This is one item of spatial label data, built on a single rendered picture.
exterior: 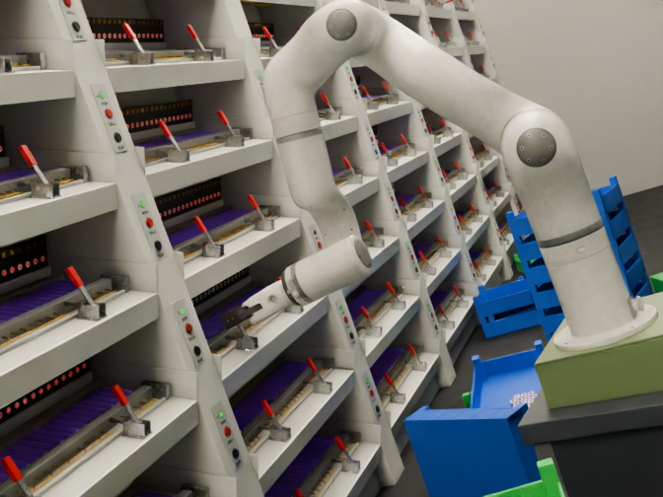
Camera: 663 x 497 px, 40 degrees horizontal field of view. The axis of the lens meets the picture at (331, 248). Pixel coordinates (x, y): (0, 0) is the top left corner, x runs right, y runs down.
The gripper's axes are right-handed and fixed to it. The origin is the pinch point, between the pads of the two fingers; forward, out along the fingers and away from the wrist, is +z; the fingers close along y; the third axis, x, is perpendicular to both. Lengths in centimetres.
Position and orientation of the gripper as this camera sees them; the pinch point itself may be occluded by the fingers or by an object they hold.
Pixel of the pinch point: (233, 318)
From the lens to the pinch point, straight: 186.2
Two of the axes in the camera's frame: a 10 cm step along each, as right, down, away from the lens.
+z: -8.3, 4.1, 3.8
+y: 3.2, -2.2, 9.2
